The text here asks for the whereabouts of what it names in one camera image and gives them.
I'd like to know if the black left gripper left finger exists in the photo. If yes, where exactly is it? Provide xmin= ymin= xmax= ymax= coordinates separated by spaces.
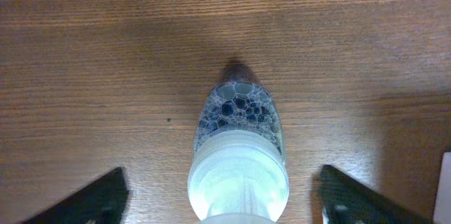
xmin=24 ymin=167 xmax=129 ymax=224

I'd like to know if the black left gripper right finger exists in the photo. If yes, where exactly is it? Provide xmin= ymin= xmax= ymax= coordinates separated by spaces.
xmin=319 ymin=165 xmax=433 ymax=224

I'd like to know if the purple foam pump bottle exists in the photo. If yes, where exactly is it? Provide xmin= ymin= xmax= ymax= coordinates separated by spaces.
xmin=187 ymin=61 xmax=290 ymax=223

